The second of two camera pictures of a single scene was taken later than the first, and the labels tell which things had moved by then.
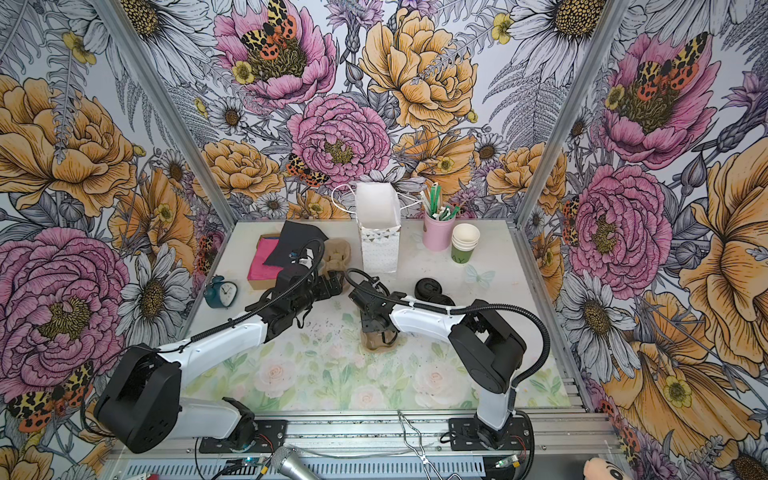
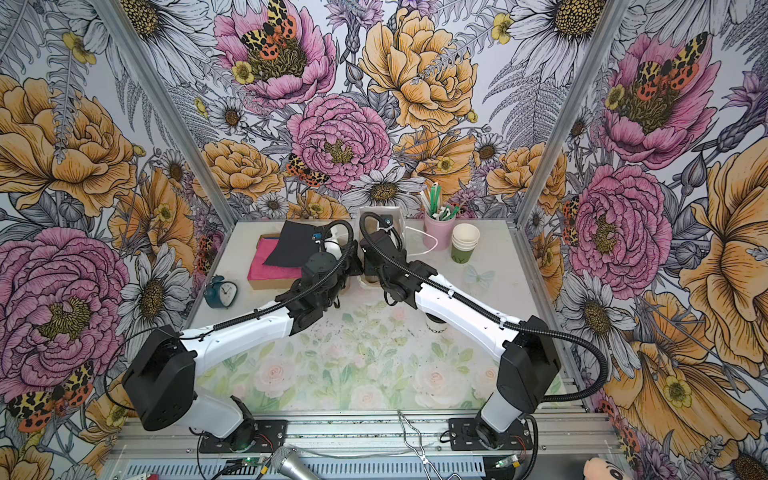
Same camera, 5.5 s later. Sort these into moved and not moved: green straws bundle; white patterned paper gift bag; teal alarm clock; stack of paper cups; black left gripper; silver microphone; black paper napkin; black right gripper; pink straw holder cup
Moved: black right gripper; black left gripper; white patterned paper gift bag
Not moved: silver microphone; teal alarm clock; pink straw holder cup; stack of paper cups; green straws bundle; black paper napkin
